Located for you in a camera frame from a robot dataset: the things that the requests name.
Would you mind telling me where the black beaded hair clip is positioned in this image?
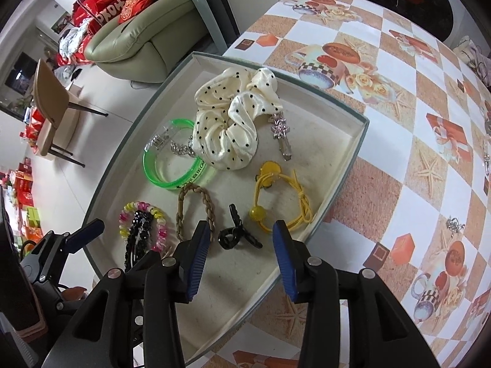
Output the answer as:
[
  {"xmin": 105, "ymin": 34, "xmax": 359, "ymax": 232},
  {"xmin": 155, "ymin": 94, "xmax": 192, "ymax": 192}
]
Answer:
[{"xmin": 123, "ymin": 209, "xmax": 152, "ymax": 273}]

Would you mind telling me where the pale crumpled cloth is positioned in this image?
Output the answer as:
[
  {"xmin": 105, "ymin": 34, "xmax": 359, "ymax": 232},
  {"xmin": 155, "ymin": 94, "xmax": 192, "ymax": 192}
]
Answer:
[{"xmin": 453, "ymin": 35, "xmax": 491, "ymax": 85}]

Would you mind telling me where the yellow beaded hair tie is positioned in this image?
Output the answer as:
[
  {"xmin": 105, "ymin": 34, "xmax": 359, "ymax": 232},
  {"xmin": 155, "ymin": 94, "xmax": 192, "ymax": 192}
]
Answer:
[{"xmin": 249, "ymin": 161, "xmax": 316, "ymax": 234}]

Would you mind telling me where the silver chain bracelet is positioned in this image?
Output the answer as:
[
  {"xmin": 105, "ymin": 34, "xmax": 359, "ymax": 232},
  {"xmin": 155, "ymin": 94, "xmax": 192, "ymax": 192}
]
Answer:
[{"xmin": 170, "ymin": 136, "xmax": 194, "ymax": 158}]

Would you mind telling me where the silver rhinestone hair clip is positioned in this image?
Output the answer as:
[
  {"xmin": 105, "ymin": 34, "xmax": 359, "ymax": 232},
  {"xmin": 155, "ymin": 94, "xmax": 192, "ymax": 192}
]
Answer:
[{"xmin": 269, "ymin": 111, "xmax": 294, "ymax": 162}]

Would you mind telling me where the checkered printed tablecloth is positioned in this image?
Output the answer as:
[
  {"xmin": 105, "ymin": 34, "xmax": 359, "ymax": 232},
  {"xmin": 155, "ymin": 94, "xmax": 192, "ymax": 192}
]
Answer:
[{"xmin": 192, "ymin": 0, "xmax": 491, "ymax": 368}]

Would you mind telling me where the silver charm brooch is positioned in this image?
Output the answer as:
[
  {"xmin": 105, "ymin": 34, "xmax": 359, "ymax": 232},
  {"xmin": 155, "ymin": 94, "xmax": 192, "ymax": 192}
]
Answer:
[{"xmin": 445, "ymin": 217, "xmax": 466, "ymax": 235}]

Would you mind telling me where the green translucent bracelet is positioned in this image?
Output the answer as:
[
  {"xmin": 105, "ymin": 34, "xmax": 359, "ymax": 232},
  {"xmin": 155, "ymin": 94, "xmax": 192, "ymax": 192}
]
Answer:
[{"xmin": 143, "ymin": 118, "xmax": 208, "ymax": 191}]

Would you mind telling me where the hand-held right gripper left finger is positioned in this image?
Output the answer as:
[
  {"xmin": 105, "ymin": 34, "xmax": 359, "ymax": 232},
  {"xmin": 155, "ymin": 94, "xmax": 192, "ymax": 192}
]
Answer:
[{"xmin": 40, "ymin": 220, "xmax": 211, "ymax": 368}]

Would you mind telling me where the beige leather sofa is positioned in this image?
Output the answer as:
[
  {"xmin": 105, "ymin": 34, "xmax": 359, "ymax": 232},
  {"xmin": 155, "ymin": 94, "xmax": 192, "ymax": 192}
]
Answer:
[{"xmin": 83, "ymin": 0, "xmax": 210, "ymax": 83}]

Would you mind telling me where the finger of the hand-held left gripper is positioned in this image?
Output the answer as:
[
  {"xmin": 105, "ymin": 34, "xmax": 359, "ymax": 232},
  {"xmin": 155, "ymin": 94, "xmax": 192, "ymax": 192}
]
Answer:
[{"xmin": 21, "ymin": 219, "xmax": 105, "ymax": 282}]

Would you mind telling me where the black claw hair clip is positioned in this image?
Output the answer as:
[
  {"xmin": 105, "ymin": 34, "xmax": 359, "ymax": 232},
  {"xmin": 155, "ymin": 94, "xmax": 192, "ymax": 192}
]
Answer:
[{"xmin": 218, "ymin": 203, "xmax": 264, "ymax": 251}]

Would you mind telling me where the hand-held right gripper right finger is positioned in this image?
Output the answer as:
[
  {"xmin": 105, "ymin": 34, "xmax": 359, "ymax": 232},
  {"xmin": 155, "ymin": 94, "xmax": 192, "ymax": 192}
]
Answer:
[{"xmin": 272, "ymin": 220, "xmax": 438, "ymax": 368}]

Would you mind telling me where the beige chair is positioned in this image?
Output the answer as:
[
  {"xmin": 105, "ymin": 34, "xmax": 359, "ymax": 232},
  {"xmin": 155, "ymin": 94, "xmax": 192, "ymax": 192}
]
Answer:
[{"xmin": 33, "ymin": 58, "xmax": 109, "ymax": 168}]

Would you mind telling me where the white cloth pile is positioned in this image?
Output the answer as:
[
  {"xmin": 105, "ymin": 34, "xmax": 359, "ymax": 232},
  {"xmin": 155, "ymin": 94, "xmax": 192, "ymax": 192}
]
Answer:
[{"xmin": 57, "ymin": 27, "xmax": 93, "ymax": 62}]

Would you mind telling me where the multicolour spiral hair tie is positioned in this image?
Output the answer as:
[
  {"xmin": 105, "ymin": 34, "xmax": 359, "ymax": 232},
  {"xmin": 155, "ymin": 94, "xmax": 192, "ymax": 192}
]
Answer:
[{"xmin": 119, "ymin": 200, "xmax": 169, "ymax": 255}]

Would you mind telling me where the brown braided hair tie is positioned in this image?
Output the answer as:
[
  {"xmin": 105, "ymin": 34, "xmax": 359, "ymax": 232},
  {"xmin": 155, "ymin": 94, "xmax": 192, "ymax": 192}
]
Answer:
[{"xmin": 175, "ymin": 184, "xmax": 216, "ymax": 243}]

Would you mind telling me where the black television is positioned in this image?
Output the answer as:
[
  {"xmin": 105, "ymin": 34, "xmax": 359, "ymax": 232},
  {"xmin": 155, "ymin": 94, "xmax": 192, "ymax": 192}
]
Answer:
[{"xmin": 6, "ymin": 52, "xmax": 39, "ymax": 94}]

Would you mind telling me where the cream polka dot scrunchie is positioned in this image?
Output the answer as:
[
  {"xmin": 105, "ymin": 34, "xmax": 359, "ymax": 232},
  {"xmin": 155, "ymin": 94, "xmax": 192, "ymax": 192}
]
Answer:
[{"xmin": 192, "ymin": 66, "xmax": 284, "ymax": 171}]

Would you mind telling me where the grey white jewelry tray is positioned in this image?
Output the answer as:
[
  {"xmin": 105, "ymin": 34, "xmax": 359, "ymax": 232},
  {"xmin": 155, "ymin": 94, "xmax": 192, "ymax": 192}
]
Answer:
[{"xmin": 82, "ymin": 51, "xmax": 371, "ymax": 365}]

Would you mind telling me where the stack of gift boxes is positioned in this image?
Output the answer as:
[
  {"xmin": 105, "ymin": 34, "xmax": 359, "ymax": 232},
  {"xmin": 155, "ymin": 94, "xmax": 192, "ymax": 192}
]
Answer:
[{"xmin": 0, "ymin": 157, "xmax": 43, "ymax": 238}]

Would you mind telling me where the red printed cushion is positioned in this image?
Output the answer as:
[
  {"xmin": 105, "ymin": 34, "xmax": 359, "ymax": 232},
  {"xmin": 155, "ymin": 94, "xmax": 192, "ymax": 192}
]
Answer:
[{"xmin": 71, "ymin": 0, "xmax": 135, "ymax": 62}]

